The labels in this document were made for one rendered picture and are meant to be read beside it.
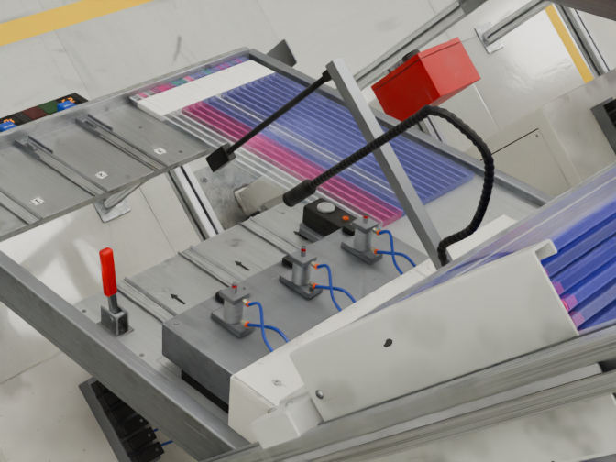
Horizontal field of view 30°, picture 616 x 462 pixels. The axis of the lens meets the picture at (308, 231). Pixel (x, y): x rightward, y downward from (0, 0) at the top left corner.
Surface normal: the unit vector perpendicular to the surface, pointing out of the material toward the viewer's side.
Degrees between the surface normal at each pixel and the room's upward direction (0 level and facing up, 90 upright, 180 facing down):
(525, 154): 90
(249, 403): 90
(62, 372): 0
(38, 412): 0
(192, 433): 90
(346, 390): 90
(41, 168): 43
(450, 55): 0
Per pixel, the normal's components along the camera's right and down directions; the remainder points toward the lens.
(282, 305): 0.07, -0.83
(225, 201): 0.54, -0.32
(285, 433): -0.69, 0.36
